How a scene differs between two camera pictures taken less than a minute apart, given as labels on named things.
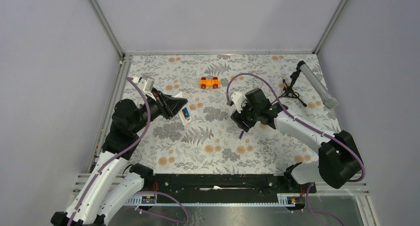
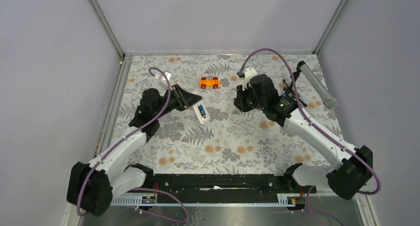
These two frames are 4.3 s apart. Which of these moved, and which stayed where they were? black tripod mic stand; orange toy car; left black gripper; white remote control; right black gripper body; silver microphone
Moved: white remote control; left black gripper; right black gripper body
Stayed: orange toy car; black tripod mic stand; silver microphone
